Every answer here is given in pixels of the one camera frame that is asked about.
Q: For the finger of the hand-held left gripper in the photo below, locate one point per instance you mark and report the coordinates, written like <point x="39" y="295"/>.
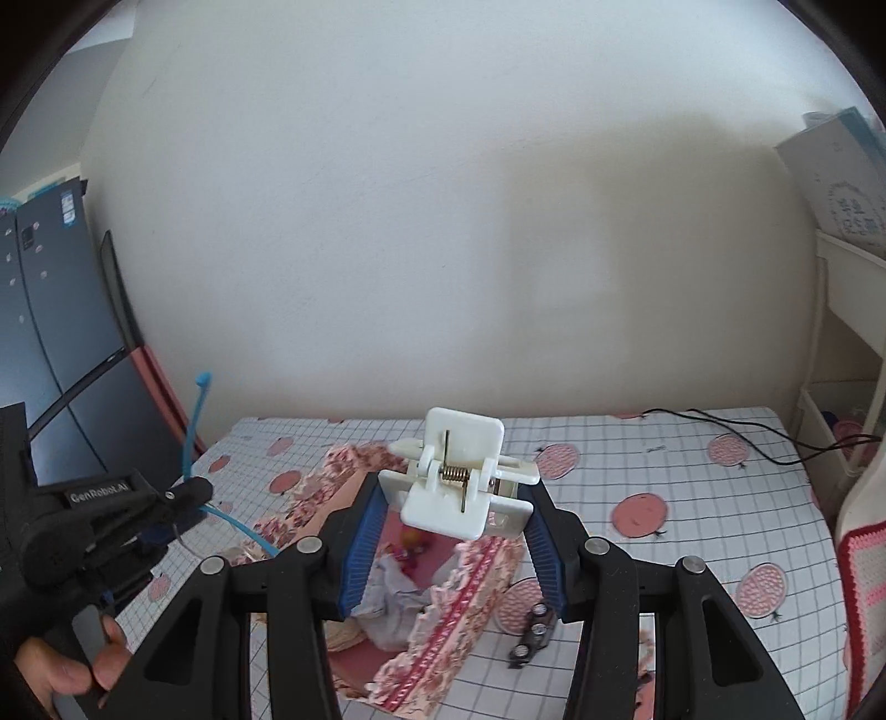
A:
<point x="190" y="493"/>

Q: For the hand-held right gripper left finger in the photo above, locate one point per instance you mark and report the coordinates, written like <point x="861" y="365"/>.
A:
<point x="363" y="547"/>

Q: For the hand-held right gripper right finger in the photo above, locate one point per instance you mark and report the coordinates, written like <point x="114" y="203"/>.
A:
<point x="547" y="554"/>

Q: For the small pink toy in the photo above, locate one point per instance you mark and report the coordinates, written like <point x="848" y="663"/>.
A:
<point x="412" y="538"/>

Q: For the white paper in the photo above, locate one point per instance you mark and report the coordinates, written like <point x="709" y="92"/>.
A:
<point x="394" y="595"/>

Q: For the blue zip tie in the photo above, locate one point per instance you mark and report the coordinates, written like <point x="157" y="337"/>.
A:
<point x="197" y="415"/>

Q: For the black toy car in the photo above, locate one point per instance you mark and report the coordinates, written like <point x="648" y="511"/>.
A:
<point x="533" y="633"/>

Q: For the white spring clip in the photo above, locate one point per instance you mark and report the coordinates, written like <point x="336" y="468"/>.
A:
<point x="450" y="498"/>

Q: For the floral paper box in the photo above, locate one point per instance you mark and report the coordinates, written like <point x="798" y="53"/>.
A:
<point x="457" y="609"/>

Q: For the grid-patterned desktop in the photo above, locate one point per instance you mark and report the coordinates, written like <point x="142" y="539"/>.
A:
<point x="692" y="554"/>

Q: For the person's left hand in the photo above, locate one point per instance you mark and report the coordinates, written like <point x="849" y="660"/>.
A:
<point x="62" y="671"/>

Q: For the dark grey cabinet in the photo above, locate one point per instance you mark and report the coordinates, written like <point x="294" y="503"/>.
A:
<point x="62" y="311"/>

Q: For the white chair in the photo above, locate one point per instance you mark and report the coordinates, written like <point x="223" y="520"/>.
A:
<point x="858" y="498"/>

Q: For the pink red crochet cushion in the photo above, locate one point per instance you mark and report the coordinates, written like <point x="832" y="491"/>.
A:
<point x="869" y="588"/>

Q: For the pink crochet piece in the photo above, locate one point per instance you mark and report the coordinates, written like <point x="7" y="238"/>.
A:
<point x="848" y="433"/>

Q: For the white shelf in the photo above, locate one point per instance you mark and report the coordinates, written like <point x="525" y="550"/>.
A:
<point x="851" y="277"/>

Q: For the white cardboard box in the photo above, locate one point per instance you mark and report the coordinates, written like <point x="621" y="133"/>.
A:
<point x="837" y="180"/>

